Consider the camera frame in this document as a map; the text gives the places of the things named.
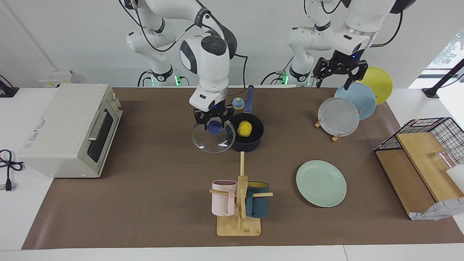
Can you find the glass lid with blue knob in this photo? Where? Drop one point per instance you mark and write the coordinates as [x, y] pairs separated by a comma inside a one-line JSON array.
[[214, 143]]

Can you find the black camera stand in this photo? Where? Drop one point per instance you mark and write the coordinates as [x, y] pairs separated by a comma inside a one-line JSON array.
[[444, 78]]

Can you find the yellow plate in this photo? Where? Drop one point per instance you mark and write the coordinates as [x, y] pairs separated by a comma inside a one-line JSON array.
[[380, 85]]

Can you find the white cup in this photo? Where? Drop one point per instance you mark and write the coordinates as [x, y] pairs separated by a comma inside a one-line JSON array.
[[456, 179]]

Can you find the wooden mug rack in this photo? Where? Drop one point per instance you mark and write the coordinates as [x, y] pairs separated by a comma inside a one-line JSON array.
[[239, 226]]

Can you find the brown table mat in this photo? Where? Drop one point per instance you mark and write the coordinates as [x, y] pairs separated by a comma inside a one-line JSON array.
[[145, 199]]

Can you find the dark blue mug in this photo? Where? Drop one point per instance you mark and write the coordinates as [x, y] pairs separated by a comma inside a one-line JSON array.
[[258, 206]]

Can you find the pink mug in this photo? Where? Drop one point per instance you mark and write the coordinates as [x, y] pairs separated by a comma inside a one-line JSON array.
[[221, 203]]

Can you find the green plate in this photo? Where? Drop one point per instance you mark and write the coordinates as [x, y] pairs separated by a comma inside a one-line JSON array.
[[320, 183]]

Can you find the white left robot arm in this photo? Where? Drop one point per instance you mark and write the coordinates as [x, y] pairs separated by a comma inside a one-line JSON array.
[[359, 21]]

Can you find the grey plate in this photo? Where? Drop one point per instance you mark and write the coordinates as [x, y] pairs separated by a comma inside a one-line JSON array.
[[339, 116]]

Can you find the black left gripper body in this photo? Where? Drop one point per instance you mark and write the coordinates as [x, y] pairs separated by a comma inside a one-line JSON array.
[[342, 61]]

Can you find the clear glass cup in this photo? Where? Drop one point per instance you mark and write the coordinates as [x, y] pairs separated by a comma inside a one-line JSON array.
[[442, 159]]

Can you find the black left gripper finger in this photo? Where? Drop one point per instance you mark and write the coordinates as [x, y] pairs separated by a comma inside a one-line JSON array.
[[322, 69], [359, 72]]

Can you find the beige toaster oven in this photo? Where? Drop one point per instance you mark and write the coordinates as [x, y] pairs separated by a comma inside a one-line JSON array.
[[54, 137]]

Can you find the black clamp base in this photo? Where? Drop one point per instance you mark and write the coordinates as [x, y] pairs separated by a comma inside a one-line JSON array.
[[7, 90]]

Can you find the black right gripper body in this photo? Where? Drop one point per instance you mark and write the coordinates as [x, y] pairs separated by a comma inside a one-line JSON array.
[[214, 113]]

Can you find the marbled white paper sheet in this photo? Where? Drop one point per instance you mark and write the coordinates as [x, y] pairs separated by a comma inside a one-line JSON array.
[[435, 212]]

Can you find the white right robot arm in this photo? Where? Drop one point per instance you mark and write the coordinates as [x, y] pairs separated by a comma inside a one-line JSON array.
[[214, 65]]

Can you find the yellow potato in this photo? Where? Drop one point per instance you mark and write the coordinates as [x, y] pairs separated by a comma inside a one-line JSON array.
[[245, 129]]

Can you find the wooden plate rack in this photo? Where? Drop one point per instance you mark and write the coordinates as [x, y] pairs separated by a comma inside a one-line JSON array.
[[335, 137]]

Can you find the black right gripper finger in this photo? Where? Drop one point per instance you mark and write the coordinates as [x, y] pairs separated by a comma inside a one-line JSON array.
[[229, 114], [200, 117]]

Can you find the light blue plate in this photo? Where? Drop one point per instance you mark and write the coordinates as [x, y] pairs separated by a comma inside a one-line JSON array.
[[362, 101]]

